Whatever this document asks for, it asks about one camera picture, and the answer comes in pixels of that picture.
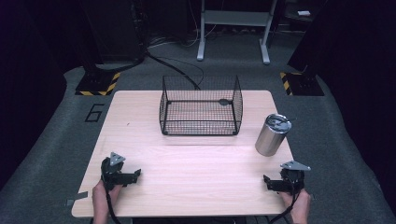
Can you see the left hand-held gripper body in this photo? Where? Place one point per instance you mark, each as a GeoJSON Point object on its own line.
{"type": "Point", "coordinates": [111, 169]}

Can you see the stainless steel tumbler with lid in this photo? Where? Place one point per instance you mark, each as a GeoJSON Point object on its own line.
{"type": "Point", "coordinates": [271, 137]}

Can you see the white metal stand frame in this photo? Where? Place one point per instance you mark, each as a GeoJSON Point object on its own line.
{"type": "Point", "coordinates": [234, 18]}

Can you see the person's right hand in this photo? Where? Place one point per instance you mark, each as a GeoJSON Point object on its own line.
{"type": "Point", "coordinates": [300, 203]}

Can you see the dark curtain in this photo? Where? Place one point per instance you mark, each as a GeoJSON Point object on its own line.
{"type": "Point", "coordinates": [355, 62]}
{"type": "Point", "coordinates": [28, 77]}

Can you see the black base with hazard stripes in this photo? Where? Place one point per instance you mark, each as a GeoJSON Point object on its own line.
{"type": "Point", "coordinates": [301, 84]}
{"type": "Point", "coordinates": [99, 84]}

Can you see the person's left hand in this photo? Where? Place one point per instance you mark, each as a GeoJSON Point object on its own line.
{"type": "Point", "coordinates": [100, 199]}

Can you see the small white box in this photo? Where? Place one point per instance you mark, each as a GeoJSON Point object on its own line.
{"type": "Point", "coordinates": [304, 13]}

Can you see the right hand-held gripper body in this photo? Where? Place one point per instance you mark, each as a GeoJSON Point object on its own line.
{"type": "Point", "coordinates": [292, 177]}

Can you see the grey tape piece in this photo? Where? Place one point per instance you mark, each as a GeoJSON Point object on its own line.
{"type": "Point", "coordinates": [77, 196]}

